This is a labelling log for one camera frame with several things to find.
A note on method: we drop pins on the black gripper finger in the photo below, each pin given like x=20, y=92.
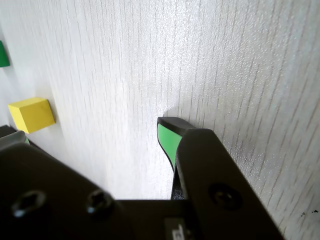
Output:
x=167, y=142
x=37, y=187

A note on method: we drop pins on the green wooden cube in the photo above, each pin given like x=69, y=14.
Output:
x=3, y=55

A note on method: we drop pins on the yellow wooden cube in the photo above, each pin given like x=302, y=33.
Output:
x=32, y=115

